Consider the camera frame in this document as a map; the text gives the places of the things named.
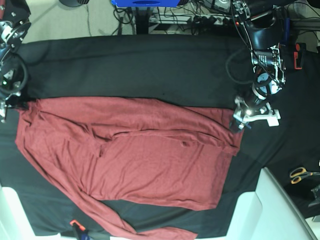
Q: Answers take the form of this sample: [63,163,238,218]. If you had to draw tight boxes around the black round base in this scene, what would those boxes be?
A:
[59,0,90,8]

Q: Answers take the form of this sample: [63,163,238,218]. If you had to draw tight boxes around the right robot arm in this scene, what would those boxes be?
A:
[0,0,31,123]

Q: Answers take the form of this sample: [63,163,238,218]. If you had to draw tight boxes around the white foam block left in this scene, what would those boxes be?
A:
[0,186,35,240]

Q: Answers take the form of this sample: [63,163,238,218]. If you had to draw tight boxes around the orange black clamp right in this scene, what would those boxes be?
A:
[293,42,307,70]

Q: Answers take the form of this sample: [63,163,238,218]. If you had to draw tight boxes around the black table cloth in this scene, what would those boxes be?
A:
[0,35,320,238]

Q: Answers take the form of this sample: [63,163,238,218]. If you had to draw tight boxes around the black metal tool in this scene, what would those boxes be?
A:
[308,185,320,208]

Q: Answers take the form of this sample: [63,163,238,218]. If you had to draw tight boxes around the black stand post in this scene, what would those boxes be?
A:
[133,7,153,35]

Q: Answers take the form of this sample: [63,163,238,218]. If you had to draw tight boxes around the blue clamp handle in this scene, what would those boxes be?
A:
[281,17,290,45]

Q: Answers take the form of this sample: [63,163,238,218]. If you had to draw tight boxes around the orange black clamp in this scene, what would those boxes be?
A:
[293,42,307,70]
[69,219,91,240]

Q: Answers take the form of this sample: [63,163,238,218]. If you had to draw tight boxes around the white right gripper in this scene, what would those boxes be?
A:
[0,92,30,123]

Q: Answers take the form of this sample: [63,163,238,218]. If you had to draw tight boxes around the yellow-handled scissors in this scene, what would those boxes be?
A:
[289,167,320,185]

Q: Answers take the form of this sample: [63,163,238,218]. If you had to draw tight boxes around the blue plastic bin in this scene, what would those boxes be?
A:
[111,0,180,8]

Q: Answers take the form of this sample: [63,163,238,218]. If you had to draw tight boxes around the maroon long-sleeve T-shirt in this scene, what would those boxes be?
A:
[15,97,243,240]

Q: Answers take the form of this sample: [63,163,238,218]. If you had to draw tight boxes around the orange black clamp bottom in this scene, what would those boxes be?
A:
[69,219,91,240]

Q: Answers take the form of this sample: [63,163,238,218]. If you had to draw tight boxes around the white power strip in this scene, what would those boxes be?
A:
[149,13,230,25]

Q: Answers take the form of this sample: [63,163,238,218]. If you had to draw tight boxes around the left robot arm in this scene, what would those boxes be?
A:
[229,0,286,133]

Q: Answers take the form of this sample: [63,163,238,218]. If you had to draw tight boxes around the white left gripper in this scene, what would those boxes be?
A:
[229,96,281,133]

